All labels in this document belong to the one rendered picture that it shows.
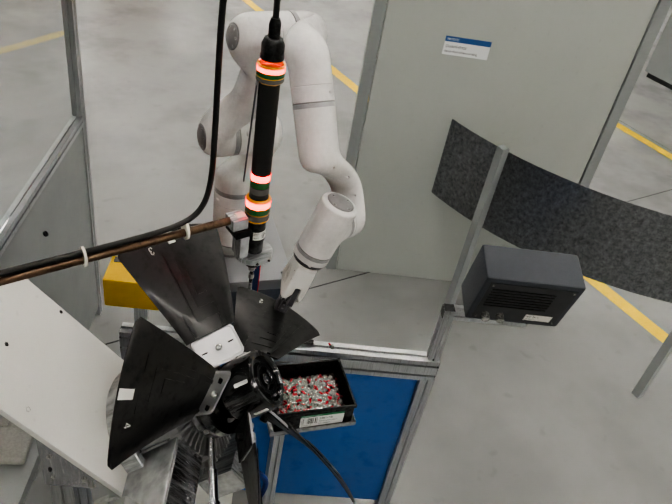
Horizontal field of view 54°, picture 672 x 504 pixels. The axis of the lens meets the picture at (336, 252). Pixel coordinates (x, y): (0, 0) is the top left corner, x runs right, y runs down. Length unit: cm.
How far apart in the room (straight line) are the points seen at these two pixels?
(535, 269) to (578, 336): 193
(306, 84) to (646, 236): 191
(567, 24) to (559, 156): 64
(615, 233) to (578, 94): 67
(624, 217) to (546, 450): 103
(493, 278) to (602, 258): 139
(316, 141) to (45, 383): 69
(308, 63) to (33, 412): 82
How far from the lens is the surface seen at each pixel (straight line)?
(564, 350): 352
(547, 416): 316
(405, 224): 338
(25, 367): 126
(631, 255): 300
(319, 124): 137
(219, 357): 131
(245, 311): 154
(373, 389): 202
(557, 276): 175
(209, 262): 135
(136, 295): 175
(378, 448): 225
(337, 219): 137
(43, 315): 134
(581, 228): 295
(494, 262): 170
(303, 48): 137
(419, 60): 297
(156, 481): 128
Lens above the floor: 220
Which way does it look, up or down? 37 degrees down
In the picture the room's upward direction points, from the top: 11 degrees clockwise
